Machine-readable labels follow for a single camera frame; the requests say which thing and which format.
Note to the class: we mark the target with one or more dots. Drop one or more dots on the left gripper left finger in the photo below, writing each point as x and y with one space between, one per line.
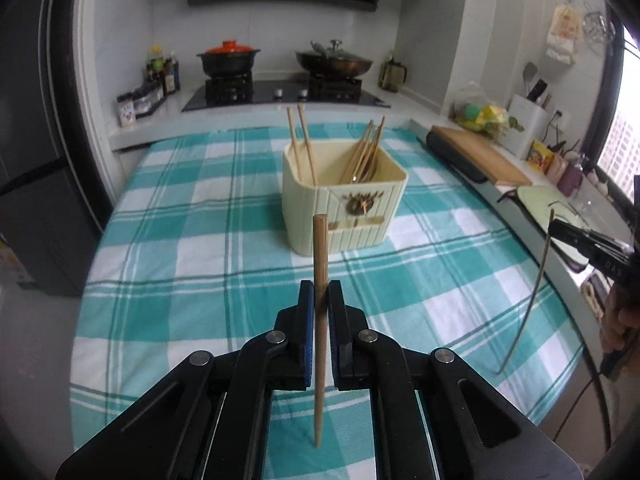
277 360

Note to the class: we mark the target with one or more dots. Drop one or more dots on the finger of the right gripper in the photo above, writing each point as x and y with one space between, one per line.
587 242

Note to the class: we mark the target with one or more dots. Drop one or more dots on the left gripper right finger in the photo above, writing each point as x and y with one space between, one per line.
364 359

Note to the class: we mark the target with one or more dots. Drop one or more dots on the metal spoon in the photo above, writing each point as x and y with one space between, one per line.
363 167

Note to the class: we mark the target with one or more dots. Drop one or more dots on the person's right hand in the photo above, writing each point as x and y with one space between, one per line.
621 314

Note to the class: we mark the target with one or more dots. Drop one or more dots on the yellow snack packet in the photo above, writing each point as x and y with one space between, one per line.
539 157

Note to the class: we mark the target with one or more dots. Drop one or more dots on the teal plaid tablecloth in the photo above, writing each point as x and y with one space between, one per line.
196 257

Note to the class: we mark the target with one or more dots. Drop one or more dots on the wooden cutting board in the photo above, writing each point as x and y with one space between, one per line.
480 153

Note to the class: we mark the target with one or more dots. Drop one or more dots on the white knife block holder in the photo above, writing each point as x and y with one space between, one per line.
526 113

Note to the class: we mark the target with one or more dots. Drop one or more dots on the cream utensil holder box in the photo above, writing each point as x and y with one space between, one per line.
359 214

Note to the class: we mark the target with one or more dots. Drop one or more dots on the plastic bag with sponges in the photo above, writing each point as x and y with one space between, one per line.
474 111

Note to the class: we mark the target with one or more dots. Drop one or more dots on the hanging paper bag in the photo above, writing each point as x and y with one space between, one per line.
564 34

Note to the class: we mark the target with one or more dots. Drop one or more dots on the dark glass kettle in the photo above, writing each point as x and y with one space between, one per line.
393 75

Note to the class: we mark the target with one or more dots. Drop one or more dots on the black gas stove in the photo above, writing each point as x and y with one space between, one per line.
243 90

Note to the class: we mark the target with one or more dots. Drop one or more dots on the wok with glass lid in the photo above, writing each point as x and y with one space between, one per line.
332 61

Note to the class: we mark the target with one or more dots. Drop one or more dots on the black pot orange lid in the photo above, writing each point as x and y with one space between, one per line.
229 59

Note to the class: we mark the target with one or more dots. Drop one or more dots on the sauce bottles cluster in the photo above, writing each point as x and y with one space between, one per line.
163 68

